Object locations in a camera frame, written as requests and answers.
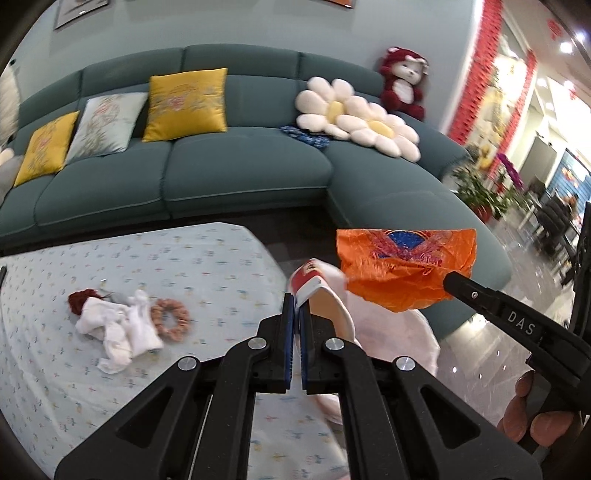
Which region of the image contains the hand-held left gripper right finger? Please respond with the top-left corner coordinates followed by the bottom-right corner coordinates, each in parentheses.
top-left (298, 305), bottom-right (543, 480)

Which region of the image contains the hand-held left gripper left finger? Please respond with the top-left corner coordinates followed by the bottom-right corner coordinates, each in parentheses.
top-left (54, 293), bottom-right (296, 480)

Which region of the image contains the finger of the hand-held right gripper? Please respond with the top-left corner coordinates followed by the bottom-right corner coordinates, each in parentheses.
top-left (442, 271), bottom-right (507, 320)

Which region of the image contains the red white paper cup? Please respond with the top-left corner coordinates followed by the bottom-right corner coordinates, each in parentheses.
top-left (288, 258), bottom-right (358, 344)

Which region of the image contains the orange plastic bag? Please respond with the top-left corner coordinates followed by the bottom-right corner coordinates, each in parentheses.
top-left (335, 227), bottom-right (477, 313)

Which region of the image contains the person's right hand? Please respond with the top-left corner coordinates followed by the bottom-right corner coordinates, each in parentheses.
top-left (498, 370), bottom-right (579, 448)

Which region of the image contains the green potted plant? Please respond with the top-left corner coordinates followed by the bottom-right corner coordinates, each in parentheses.
top-left (450, 161), bottom-right (513, 222)

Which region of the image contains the floral light blue tablecloth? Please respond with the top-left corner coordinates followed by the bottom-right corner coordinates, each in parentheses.
top-left (0, 222), bottom-right (352, 480)

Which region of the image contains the purple orchid plant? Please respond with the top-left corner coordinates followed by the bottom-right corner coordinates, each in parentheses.
top-left (496, 152), bottom-right (527, 190)

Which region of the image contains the orange scrunchie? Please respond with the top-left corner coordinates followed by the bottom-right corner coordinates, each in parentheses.
top-left (151, 298), bottom-right (191, 343)

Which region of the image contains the crumpled white tissue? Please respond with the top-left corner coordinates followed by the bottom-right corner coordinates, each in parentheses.
top-left (75, 289), bottom-right (164, 374)

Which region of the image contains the teal fabric sofa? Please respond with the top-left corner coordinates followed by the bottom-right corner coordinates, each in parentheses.
top-left (0, 46), bottom-right (512, 333)

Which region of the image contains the red bear plush toy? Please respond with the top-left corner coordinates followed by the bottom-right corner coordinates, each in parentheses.
top-left (379, 46), bottom-right (430, 121)

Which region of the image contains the blue patterned fabric band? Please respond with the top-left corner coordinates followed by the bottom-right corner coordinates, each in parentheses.
top-left (281, 124), bottom-right (331, 151)

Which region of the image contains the red brown scrunchie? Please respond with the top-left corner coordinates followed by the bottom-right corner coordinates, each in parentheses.
top-left (68, 288), bottom-right (102, 317)

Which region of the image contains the large yellow embroidered cushion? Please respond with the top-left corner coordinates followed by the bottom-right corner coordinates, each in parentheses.
top-left (141, 68), bottom-right (229, 142)

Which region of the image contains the light blue floral cushion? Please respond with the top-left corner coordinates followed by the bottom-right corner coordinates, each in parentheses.
top-left (65, 91), bottom-right (148, 164)

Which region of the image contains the small yellow embroidered cushion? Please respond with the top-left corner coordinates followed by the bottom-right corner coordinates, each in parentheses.
top-left (13, 111), bottom-right (80, 188)

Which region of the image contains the grey plush toy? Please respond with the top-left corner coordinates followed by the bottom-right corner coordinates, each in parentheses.
top-left (0, 154), bottom-right (25, 206)

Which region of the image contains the long white plush toy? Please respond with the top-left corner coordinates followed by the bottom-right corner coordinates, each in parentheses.
top-left (0, 69), bottom-right (20, 144)

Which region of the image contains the red fringe wall decoration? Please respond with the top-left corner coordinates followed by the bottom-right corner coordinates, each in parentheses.
top-left (445, 0), bottom-right (539, 148)

